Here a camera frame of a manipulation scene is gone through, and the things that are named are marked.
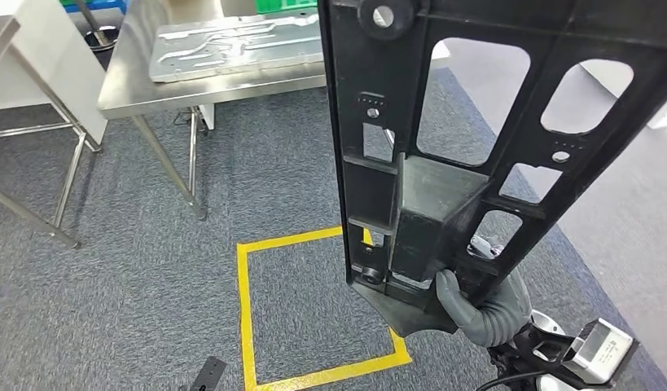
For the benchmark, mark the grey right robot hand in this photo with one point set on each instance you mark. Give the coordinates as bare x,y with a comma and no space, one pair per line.
500,318

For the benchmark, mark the long black plastic part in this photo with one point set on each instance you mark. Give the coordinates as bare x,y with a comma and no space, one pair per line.
430,216

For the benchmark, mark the stainless steel workbench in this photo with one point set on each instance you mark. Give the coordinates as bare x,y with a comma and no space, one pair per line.
133,92

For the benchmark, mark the yellow floor tape square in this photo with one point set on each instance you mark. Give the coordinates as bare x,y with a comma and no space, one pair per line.
244,324

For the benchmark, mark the green plastic bin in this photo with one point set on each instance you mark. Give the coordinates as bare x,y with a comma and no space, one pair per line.
284,5

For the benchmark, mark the stamped grey metal panel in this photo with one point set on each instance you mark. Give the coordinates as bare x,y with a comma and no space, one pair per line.
230,48

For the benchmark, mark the blue metal cart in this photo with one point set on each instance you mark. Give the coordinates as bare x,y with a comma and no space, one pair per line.
104,5

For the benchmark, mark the white cabinet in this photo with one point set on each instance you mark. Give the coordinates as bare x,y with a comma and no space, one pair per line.
52,65

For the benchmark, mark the stainless steel side table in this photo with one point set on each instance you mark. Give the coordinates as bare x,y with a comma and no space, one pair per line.
1,40

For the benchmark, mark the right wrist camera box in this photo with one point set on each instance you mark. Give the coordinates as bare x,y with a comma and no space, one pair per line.
603,348

